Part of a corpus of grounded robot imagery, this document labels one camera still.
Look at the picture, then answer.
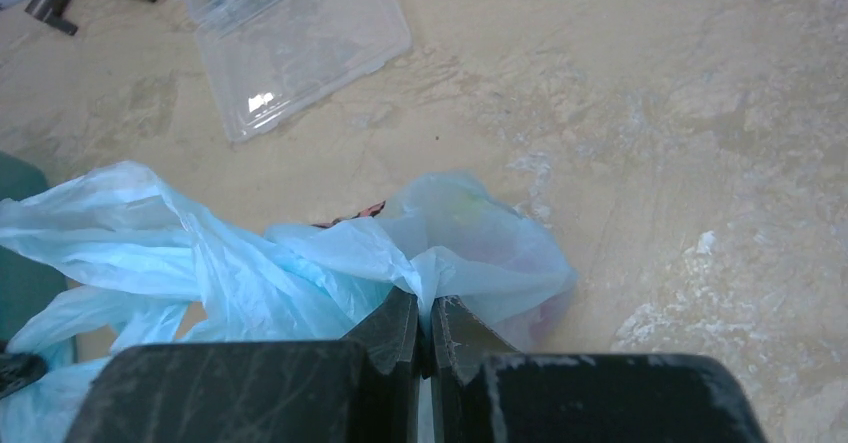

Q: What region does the clear plastic organizer box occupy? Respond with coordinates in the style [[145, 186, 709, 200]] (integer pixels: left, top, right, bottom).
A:
[[183, 0, 412, 142]]

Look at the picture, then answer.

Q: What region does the teal plastic tub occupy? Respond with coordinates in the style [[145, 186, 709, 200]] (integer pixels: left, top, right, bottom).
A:
[[1, 153, 78, 363]]

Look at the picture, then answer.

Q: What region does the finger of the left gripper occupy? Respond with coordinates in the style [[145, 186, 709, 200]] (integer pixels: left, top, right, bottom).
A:
[[0, 340, 48, 399]]

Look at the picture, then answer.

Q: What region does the light blue plastic bag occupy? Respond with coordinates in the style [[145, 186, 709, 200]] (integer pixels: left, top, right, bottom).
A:
[[1, 161, 577, 442]]

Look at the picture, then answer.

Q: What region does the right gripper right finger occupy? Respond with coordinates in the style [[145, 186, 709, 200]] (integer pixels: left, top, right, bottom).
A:
[[430, 296, 766, 442]]

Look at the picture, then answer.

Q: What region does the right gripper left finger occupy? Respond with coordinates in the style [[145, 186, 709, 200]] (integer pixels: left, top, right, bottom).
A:
[[67, 289, 419, 442]]

